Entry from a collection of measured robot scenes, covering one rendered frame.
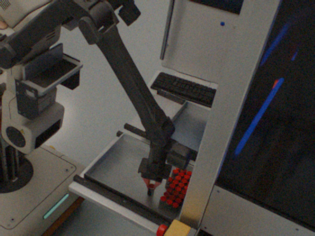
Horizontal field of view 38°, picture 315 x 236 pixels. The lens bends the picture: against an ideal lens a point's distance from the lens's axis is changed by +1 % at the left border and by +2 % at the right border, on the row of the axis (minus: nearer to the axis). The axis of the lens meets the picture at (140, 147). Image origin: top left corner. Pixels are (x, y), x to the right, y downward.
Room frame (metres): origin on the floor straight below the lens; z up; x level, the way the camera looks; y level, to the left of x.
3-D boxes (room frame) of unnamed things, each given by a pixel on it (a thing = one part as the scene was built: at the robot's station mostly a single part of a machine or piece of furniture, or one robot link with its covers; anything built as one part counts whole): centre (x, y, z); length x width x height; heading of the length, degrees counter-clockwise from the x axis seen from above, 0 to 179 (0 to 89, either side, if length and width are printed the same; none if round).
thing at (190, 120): (1.37, -0.27, 0.90); 0.34 x 0.26 x 0.04; 67
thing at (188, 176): (1.04, -0.15, 0.90); 0.18 x 0.02 x 0.05; 157
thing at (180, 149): (1.01, -0.10, 1.13); 0.11 x 0.09 x 0.12; 69
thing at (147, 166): (1.03, -0.06, 1.03); 0.10 x 0.07 x 0.07; 82
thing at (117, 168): (1.09, -0.03, 0.90); 0.34 x 0.26 x 0.04; 67
